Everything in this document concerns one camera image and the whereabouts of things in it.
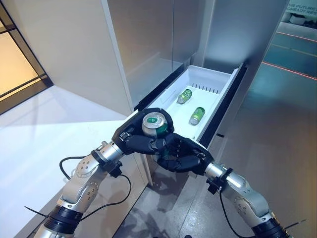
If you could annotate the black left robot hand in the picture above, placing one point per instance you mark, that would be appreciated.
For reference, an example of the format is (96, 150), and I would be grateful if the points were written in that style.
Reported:
(128, 138)

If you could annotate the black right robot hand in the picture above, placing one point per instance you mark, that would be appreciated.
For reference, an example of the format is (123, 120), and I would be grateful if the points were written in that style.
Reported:
(188, 156)

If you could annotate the tall green beer can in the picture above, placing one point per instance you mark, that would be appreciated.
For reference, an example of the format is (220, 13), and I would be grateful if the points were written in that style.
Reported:
(153, 124)

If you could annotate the steel fridge drawer front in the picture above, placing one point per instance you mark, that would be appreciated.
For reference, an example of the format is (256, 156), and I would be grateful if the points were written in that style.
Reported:
(223, 109)

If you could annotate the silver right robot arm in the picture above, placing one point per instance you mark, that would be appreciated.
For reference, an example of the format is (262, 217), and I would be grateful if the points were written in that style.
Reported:
(245, 193)

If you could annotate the small green drink can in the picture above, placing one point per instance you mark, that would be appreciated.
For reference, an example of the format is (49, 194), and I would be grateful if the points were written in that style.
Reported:
(184, 96)
(197, 115)

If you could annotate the white plastic drawer bin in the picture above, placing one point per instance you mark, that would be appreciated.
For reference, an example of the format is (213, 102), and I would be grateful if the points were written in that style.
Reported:
(198, 77)

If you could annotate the white tall side panel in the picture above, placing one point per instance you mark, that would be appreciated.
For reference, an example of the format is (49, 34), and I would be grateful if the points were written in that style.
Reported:
(79, 49)

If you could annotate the dark framed lit window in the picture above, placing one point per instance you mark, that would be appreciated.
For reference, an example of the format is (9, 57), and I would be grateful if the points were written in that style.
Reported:
(17, 64)

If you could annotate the white printed sign board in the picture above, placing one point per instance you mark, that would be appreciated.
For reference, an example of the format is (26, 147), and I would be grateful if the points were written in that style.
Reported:
(302, 10)

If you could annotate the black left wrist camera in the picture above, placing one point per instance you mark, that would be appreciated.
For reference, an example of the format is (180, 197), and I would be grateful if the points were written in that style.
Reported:
(115, 169)

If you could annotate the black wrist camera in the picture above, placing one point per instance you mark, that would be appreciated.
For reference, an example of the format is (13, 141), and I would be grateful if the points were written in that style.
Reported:
(115, 169)
(213, 186)

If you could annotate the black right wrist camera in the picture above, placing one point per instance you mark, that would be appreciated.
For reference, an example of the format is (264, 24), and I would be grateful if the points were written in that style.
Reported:
(213, 186)

